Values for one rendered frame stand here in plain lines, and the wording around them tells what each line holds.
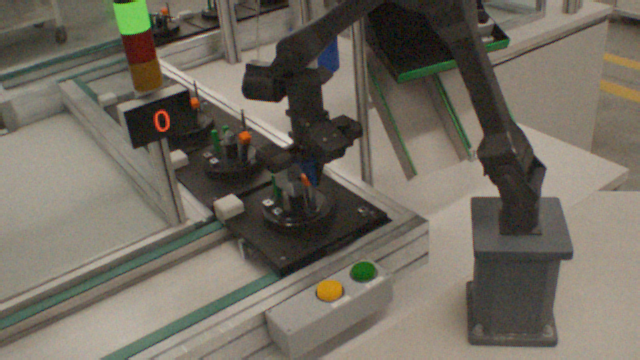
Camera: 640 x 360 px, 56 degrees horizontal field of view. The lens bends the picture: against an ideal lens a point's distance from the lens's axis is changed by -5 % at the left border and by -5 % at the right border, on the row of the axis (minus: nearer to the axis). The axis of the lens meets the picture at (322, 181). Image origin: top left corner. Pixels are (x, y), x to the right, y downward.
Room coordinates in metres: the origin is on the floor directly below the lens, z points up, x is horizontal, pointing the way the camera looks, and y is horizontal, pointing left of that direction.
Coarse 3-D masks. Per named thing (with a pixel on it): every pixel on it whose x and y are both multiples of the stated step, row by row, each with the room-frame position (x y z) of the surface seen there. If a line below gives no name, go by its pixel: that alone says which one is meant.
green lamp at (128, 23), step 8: (144, 0) 0.99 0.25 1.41; (120, 8) 0.96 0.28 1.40; (128, 8) 0.96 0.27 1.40; (136, 8) 0.97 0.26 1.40; (144, 8) 0.98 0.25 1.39; (120, 16) 0.96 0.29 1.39; (128, 16) 0.96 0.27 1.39; (136, 16) 0.96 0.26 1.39; (144, 16) 0.97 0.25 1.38; (120, 24) 0.97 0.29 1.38; (128, 24) 0.96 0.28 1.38; (136, 24) 0.96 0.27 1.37; (144, 24) 0.97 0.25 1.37; (120, 32) 0.97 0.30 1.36; (128, 32) 0.96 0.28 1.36; (136, 32) 0.96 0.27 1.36
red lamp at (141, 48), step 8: (144, 32) 0.97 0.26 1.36; (128, 40) 0.96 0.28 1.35; (136, 40) 0.96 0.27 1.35; (144, 40) 0.97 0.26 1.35; (152, 40) 0.98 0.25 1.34; (128, 48) 0.96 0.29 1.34; (136, 48) 0.96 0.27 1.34; (144, 48) 0.96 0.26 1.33; (152, 48) 0.98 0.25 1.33; (128, 56) 0.97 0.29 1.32; (136, 56) 0.96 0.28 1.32; (144, 56) 0.96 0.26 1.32; (152, 56) 0.97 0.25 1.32
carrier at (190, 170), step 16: (224, 128) 1.24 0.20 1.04; (224, 144) 1.20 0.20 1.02; (256, 144) 1.24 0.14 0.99; (176, 160) 1.21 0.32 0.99; (192, 160) 1.24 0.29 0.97; (208, 160) 1.18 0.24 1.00; (224, 160) 1.19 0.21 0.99; (176, 176) 1.18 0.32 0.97; (192, 176) 1.17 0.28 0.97; (208, 176) 1.16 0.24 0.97; (224, 176) 1.14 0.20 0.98; (240, 176) 1.14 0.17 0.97; (256, 176) 1.14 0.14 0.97; (192, 192) 1.11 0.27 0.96; (208, 192) 1.09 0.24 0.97; (224, 192) 1.09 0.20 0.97; (240, 192) 1.08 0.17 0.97; (208, 208) 1.05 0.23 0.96
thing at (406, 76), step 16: (336, 0) 1.25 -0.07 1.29; (368, 16) 1.13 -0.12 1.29; (384, 16) 1.21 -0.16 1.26; (400, 16) 1.22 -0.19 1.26; (416, 16) 1.21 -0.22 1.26; (368, 32) 1.13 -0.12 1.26; (384, 32) 1.17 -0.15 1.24; (400, 32) 1.17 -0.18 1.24; (416, 32) 1.17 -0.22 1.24; (432, 32) 1.16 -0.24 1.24; (384, 48) 1.12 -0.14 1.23; (400, 48) 1.13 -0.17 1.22; (416, 48) 1.13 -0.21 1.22; (432, 48) 1.13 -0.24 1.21; (448, 48) 1.11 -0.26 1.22; (384, 64) 1.08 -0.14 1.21; (400, 64) 1.09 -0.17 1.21; (416, 64) 1.09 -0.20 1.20; (432, 64) 1.09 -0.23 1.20; (448, 64) 1.07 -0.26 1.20; (400, 80) 1.04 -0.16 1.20
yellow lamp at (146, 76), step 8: (128, 64) 0.97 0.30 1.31; (136, 64) 0.96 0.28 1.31; (144, 64) 0.96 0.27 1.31; (152, 64) 0.97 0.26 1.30; (136, 72) 0.96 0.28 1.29; (144, 72) 0.96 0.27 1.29; (152, 72) 0.97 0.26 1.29; (160, 72) 0.99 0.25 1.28; (136, 80) 0.96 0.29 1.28; (144, 80) 0.96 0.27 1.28; (152, 80) 0.97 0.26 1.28; (160, 80) 0.98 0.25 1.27; (136, 88) 0.97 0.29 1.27; (144, 88) 0.96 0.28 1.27; (152, 88) 0.96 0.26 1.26
